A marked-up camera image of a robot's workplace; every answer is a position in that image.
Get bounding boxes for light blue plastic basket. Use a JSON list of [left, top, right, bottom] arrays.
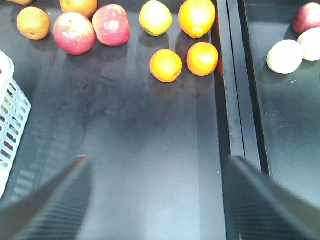
[[0, 52, 31, 196]]

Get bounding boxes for small orange left of apples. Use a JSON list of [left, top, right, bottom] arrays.
[[16, 6, 51, 41]]

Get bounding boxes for red apple by peaches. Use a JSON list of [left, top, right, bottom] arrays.
[[291, 2, 320, 34]]

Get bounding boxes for yellow orange citrus fruit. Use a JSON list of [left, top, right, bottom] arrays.
[[139, 0, 173, 37]]

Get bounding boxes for peach right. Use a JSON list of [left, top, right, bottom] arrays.
[[297, 27, 320, 62]]

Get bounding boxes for small orange front right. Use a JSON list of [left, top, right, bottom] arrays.
[[186, 42, 219, 77]]

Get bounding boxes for pink red apple right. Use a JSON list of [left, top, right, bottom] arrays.
[[92, 4, 131, 47]]

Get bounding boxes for small orange front left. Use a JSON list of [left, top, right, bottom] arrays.
[[149, 49, 183, 83]]

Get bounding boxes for pink red apple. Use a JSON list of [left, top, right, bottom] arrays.
[[52, 12, 96, 56], [92, 4, 131, 47]]

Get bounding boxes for black wooden fruit stand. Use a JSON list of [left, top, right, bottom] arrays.
[[0, 0, 320, 240]]

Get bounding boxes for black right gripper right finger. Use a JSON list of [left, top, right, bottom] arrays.
[[223, 155, 320, 240]]

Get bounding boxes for orange behind pink apples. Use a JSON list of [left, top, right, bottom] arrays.
[[59, 0, 98, 19]]

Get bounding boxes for peach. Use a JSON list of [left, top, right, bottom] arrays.
[[297, 27, 320, 62], [266, 39, 304, 75]]

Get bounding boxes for peach left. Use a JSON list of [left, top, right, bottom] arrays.
[[266, 39, 304, 75]]

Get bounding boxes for pink red apple left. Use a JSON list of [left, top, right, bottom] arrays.
[[52, 12, 96, 56]]

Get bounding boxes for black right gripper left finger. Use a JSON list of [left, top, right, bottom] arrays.
[[0, 156, 92, 240]]

